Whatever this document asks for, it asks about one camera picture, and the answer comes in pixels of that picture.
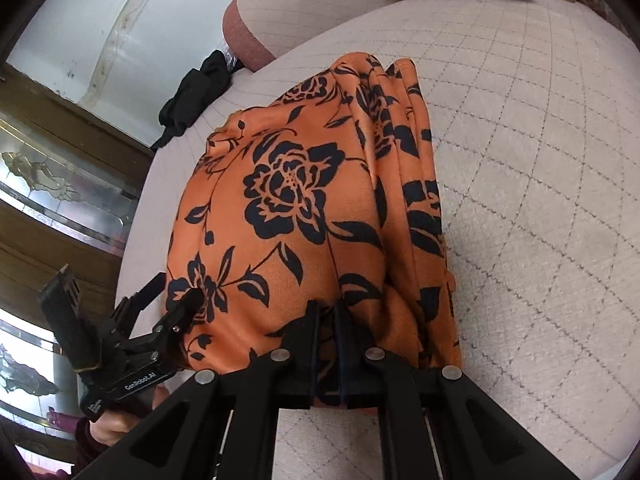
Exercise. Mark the pink-edged bolster pillow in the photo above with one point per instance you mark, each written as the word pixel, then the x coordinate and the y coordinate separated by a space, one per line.
pixel 245 35

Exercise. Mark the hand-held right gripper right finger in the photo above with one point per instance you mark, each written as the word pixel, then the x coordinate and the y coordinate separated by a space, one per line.
pixel 342 350

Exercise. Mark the person's left hand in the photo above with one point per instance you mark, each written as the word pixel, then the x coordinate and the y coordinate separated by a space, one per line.
pixel 110 427

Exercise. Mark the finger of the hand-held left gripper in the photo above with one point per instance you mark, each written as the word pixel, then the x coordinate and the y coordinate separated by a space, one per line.
pixel 180 315
pixel 137 305

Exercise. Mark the orange floral garment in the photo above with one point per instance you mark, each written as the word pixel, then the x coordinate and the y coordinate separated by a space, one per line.
pixel 300 220

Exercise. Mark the person's left forearm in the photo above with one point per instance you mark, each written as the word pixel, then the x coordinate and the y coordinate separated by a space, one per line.
pixel 85 442

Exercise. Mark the wooden cabinet with glass doors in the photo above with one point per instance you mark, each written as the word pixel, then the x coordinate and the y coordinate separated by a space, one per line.
pixel 50 115

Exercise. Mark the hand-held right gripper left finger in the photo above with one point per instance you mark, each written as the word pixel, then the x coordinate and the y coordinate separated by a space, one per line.
pixel 312 350

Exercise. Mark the pale quilted bed cover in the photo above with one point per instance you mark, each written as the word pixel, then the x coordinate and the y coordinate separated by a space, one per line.
pixel 525 160

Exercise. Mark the black cloth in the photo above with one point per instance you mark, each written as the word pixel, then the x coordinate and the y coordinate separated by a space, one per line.
pixel 195 95

